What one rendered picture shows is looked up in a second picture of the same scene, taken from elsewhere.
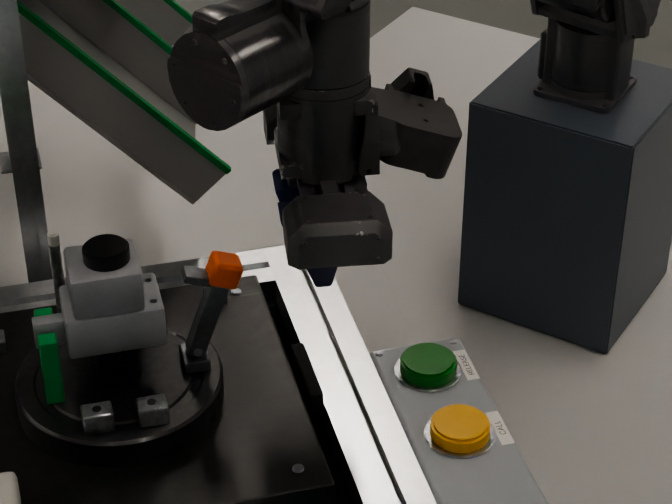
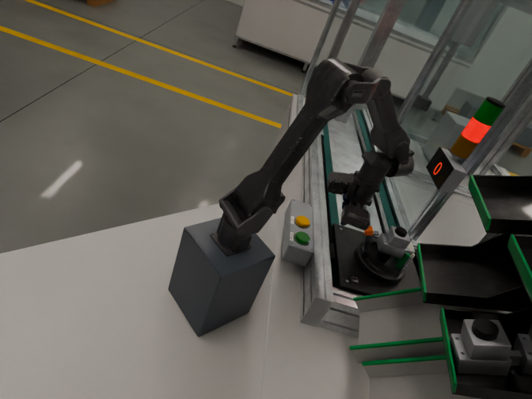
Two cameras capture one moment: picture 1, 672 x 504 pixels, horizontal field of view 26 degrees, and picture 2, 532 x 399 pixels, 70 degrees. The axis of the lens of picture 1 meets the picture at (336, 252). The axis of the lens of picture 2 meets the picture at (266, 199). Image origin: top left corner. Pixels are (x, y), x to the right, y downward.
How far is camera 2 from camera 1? 1.62 m
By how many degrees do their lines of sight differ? 111
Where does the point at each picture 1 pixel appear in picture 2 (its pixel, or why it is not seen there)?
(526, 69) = (244, 260)
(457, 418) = (303, 221)
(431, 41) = not seen: outside the picture
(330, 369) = (324, 251)
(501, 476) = (298, 211)
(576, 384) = not seen: hidden behind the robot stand
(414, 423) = (310, 229)
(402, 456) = (316, 225)
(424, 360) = (304, 236)
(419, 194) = (226, 385)
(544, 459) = not seen: hidden behind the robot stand
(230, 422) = (353, 245)
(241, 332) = (347, 267)
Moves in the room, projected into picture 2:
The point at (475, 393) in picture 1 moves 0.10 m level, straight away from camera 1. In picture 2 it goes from (293, 229) to (278, 248)
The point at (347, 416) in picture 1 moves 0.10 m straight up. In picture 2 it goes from (324, 238) to (340, 211)
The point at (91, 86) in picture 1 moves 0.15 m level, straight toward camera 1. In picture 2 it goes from (416, 294) to (405, 245)
